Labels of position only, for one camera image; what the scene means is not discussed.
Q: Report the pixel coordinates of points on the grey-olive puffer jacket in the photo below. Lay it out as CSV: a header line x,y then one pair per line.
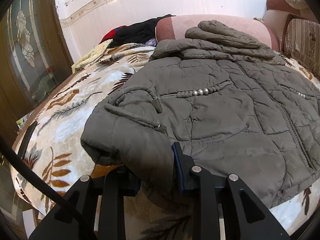
x,y
229,101

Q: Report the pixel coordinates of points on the yellow patterned cloth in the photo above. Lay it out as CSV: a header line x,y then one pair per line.
x,y
92,56

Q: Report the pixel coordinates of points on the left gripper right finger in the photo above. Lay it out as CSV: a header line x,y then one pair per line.
x,y
223,206

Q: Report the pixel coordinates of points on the leaf-patterned fleece blanket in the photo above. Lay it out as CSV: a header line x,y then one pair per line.
x,y
56,155

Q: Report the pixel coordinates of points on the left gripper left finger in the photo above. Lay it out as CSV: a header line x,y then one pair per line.
x,y
95,208

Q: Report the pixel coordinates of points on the black and red clothes pile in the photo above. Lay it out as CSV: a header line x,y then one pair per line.
x,y
136,33

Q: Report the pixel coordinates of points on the striped brown pillow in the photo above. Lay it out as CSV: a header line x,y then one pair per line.
x,y
302,44

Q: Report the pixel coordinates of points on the black remote control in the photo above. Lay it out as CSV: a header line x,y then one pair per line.
x,y
25,140

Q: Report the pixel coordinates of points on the brown glass-panel door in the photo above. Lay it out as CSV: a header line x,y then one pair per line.
x,y
34,60

